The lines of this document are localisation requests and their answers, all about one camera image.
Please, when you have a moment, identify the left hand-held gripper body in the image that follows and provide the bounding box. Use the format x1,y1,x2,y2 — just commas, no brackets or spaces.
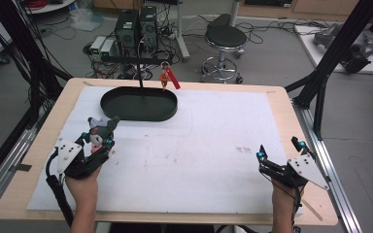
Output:
55,138,111,181

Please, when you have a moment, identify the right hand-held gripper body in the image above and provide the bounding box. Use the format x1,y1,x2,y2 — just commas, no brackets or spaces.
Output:
258,152,330,191

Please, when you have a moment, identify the black and white plush toy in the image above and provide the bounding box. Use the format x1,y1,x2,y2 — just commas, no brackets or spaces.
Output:
86,116,121,155

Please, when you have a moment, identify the black T-shaped hanger rack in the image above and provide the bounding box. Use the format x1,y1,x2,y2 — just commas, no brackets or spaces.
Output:
101,55,175,89

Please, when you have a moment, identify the cowboy keychain with red strap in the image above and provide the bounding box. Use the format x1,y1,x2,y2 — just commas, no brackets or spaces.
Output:
157,60,182,92

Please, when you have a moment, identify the person's right hand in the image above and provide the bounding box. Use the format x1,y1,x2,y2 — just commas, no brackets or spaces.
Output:
271,182,305,216

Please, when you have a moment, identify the person's left hand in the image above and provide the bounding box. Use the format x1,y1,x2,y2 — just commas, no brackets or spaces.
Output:
64,164,103,209

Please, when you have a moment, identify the black oval tray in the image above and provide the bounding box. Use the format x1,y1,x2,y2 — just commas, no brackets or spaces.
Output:
99,85,179,123

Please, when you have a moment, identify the wooden table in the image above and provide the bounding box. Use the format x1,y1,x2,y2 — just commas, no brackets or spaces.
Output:
0,77,340,227

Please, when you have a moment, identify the black tape piece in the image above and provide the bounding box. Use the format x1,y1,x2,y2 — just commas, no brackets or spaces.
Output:
8,162,33,174

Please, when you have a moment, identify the white foam mat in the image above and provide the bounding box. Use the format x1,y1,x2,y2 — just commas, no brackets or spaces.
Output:
26,84,304,216

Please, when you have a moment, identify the white power box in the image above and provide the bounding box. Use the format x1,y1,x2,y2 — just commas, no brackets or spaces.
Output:
89,35,107,55
99,39,117,59

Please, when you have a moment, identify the white floor platform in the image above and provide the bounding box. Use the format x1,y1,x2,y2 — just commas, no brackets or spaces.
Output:
293,23,373,76

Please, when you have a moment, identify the grey and black robot part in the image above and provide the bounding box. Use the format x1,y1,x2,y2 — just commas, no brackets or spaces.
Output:
342,38,373,75

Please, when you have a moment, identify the black computer tower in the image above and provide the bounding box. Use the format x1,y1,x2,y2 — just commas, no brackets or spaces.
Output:
138,5,159,50
114,8,141,58

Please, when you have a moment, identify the clear plastic bag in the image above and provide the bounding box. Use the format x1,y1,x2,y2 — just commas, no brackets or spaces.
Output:
69,7,105,32

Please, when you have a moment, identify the black round stool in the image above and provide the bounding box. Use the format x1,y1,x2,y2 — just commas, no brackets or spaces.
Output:
200,24,249,85

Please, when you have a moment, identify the white round table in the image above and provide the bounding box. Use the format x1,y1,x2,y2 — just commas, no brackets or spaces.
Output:
22,0,78,16

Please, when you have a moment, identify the aluminium rail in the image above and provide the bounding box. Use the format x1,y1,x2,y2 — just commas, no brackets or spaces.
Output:
0,124,39,217
291,100,364,233

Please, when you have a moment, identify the black sleeved gripper cable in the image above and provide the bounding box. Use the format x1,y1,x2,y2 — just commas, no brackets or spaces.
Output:
45,150,76,228

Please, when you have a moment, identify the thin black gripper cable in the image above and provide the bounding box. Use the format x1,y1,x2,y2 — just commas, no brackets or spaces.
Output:
259,173,306,233

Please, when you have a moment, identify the black metal frame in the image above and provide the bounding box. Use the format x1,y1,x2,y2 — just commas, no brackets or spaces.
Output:
284,0,373,142
0,0,73,192

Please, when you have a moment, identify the tangle of floor cables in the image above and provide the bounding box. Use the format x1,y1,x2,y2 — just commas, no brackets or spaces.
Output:
236,17,333,45

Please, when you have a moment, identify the grey metal stand post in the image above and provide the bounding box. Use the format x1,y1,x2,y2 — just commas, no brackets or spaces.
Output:
174,0,191,63

